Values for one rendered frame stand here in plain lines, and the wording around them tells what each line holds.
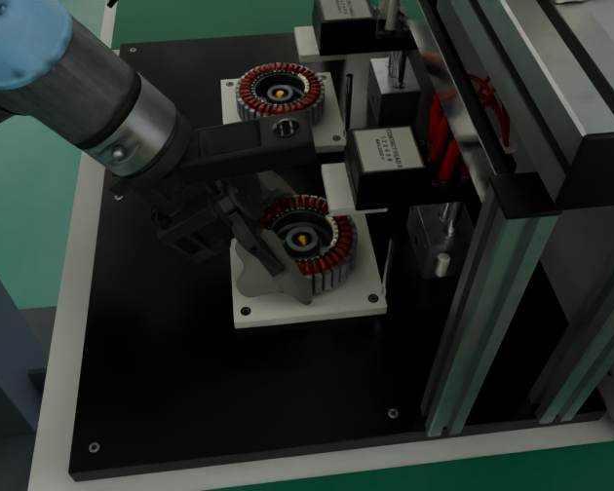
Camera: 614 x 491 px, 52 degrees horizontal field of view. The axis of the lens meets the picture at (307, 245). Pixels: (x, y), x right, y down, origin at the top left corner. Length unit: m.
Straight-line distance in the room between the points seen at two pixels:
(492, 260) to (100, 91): 0.29
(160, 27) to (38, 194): 0.99
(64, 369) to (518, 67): 0.49
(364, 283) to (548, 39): 0.35
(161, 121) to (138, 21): 0.60
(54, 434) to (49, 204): 1.34
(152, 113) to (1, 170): 1.60
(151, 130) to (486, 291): 0.27
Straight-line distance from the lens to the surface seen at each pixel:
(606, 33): 0.38
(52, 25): 0.48
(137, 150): 0.50
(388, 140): 0.58
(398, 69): 0.79
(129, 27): 1.09
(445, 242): 0.63
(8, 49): 0.47
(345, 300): 0.63
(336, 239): 0.63
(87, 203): 0.80
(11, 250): 1.85
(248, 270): 0.59
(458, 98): 0.44
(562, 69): 0.34
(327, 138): 0.79
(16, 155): 2.12
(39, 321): 1.65
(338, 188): 0.59
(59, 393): 0.66
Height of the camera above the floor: 1.30
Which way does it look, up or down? 50 degrees down
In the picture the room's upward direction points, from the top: straight up
